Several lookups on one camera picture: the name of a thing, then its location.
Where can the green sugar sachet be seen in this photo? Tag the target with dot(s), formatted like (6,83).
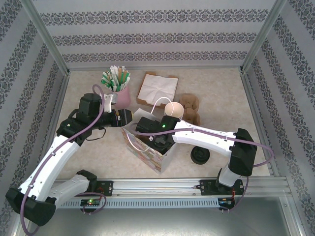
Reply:
(105,79)
(109,84)

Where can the aluminium side frame rail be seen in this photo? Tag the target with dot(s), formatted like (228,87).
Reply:
(256,118)
(63,98)

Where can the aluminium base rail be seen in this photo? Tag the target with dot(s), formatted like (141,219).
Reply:
(157,188)

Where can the stack of pulp cup carriers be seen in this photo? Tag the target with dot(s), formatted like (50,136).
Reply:
(189,100)

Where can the aluminium frame post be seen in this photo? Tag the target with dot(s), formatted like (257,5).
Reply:
(264,34)
(44,34)

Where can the stack of white paper cups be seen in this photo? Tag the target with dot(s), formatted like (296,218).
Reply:
(173,109)

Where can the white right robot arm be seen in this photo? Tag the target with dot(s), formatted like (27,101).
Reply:
(204,140)

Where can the white paper sachet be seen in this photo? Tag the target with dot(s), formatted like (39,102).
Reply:
(113,71)

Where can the aluminium rear frame rail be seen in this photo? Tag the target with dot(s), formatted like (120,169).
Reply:
(157,68)

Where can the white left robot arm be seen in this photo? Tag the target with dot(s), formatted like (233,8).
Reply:
(49,167)

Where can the white paper napkins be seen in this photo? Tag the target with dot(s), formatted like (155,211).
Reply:
(141,100)
(157,88)

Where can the small circuit board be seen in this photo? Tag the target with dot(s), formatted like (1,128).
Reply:
(225,201)
(90,202)

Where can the wooden stirrer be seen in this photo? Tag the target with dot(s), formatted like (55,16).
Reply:
(121,76)
(126,78)

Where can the patterned paper takeout bag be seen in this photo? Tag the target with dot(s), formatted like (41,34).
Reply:
(145,155)

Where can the pink plastic cup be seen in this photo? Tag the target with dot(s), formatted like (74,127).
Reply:
(123,98)

